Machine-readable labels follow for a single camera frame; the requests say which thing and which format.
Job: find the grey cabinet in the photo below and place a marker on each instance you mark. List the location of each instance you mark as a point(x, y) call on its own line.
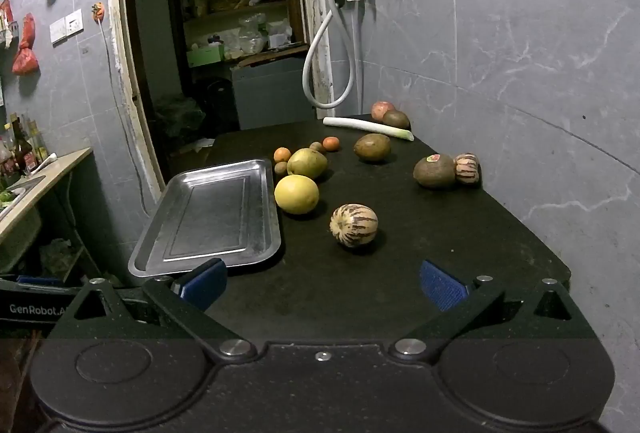
point(271, 93)

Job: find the brown-green mango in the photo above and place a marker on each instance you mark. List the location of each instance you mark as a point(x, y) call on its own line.
point(373, 147)

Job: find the yellow round grapefruit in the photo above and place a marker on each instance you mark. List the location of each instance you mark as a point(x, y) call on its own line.
point(296, 194)

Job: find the green box on shelf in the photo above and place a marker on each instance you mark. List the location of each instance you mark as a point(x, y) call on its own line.
point(205, 55)

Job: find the larger orange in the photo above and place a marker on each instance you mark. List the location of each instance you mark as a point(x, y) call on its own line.
point(282, 154)

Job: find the kiwi beside tangerine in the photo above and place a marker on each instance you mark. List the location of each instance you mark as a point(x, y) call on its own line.
point(317, 146)

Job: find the small striped pepino melon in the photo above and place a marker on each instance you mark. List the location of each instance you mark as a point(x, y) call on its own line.
point(467, 168)

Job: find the wooden side counter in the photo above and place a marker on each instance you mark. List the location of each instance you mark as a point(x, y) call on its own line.
point(29, 191)

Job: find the red apple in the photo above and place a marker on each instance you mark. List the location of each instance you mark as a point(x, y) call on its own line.
point(379, 110)

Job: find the yellow-green mango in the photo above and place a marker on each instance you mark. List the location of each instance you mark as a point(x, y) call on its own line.
point(307, 162)

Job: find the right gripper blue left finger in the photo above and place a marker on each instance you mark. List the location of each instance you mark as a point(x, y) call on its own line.
point(184, 299)

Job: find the red plastic bag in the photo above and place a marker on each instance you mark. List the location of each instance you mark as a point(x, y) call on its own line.
point(25, 61)

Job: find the white leek stalk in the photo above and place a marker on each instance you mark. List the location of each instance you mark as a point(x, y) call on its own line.
point(368, 126)

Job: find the large striped pepino melon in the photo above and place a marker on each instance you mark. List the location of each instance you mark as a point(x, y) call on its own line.
point(353, 225)

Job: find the dark kiwi by wall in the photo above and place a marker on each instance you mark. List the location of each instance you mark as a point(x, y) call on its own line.
point(396, 119)

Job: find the brown mango with sticker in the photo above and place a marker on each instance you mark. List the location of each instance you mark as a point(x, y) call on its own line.
point(434, 170)

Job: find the small orange tangerine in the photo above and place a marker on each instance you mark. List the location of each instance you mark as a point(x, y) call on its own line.
point(331, 143)

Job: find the sauce bottles group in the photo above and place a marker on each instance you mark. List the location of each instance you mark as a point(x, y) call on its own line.
point(25, 150)

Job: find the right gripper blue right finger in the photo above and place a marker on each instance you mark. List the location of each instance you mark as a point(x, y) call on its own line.
point(459, 305)

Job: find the white wall switch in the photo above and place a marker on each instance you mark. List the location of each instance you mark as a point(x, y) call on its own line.
point(65, 27)

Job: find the kiwi beside tray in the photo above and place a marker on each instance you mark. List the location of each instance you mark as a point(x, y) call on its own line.
point(281, 168)

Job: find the stainless steel tray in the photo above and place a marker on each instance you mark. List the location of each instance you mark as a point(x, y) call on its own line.
point(226, 212)

